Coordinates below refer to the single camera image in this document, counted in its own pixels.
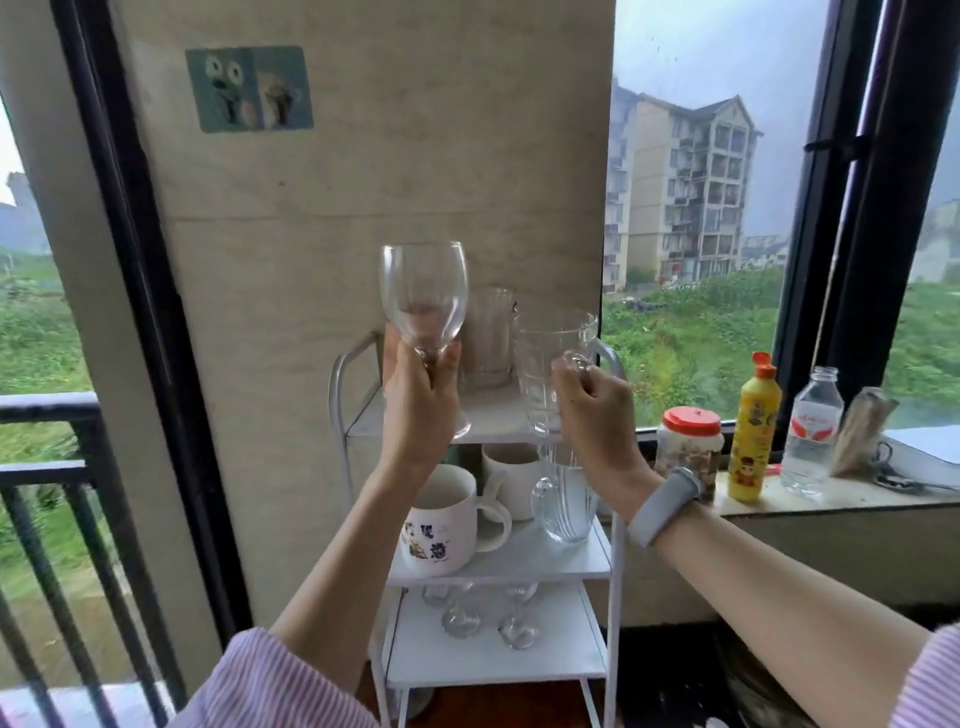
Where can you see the yellow bottle orange cap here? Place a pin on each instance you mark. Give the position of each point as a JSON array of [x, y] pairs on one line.
[[752, 435]]

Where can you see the black window frame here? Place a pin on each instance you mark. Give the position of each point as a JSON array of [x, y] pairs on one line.
[[142, 300], [862, 187]]

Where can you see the clear plastic water bottle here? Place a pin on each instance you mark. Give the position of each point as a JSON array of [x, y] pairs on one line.
[[814, 435]]

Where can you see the pink striped left sleeve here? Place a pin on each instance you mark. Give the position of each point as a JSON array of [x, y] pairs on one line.
[[255, 686]]

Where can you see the person's right forearm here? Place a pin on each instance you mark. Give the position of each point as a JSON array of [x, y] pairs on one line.
[[780, 592]]

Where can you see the person's left thumb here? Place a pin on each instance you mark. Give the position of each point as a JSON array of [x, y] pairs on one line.
[[450, 371]]

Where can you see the person's right hand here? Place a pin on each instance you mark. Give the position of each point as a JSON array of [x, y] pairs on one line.
[[604, 435]]

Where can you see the person's left hand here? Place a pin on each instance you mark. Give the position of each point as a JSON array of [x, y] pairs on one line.
[[416, 420]]

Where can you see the brown packet of sticks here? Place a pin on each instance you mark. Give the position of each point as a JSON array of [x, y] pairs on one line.
[[862, 431]]

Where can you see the clear ribbed glass mug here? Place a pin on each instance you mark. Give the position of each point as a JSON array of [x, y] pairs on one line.
[[544, 360]]

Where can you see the bunch of keys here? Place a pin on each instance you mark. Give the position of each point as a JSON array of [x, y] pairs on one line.
[[900, 480]]

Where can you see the white metal shelf rack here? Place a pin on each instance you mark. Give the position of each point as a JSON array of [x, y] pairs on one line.
[[525, 562]]

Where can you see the green cartoon wall hook plate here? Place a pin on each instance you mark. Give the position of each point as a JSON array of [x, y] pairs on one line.
[[247, 88]]

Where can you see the clear wine glass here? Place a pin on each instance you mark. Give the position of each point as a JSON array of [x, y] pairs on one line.
[[519, 626], [424, 289], [460, 619]]

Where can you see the beige apartment building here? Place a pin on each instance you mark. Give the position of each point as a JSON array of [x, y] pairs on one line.
[[679, 195]]

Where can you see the pink striped sleeve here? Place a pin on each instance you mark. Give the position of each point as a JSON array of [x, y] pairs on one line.
[[930, 682], [255, 686]]

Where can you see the red lid plastic jar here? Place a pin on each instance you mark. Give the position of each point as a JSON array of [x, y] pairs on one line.
[[690, 446]]

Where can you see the plain white mug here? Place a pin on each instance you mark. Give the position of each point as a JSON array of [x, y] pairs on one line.
[[506, 480]]

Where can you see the white floral print mug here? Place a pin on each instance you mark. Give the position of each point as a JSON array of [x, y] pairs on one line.
[[442, 525]]

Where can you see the black balcony railing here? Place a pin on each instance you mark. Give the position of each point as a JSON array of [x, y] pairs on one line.
[[82, 480]]

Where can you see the grey wristband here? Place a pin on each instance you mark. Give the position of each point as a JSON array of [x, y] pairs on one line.
[[664, 506]]

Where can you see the clear glass tumbler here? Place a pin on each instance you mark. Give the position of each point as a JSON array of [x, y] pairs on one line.
[[487, 337]]

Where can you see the stone window sill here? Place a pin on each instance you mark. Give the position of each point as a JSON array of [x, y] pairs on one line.
[[832, 499]]

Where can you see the person's left forearm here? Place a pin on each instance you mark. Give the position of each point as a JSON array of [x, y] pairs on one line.
[[352, 555]]

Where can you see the person's right thumb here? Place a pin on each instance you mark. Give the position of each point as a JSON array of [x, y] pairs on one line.
[[564, 382]]

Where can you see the white flat box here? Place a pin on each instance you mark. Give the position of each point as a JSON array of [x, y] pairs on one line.
[[926, 454]]

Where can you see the pink striped right sleeve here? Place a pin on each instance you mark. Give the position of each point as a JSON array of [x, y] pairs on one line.
[[930, 682]]

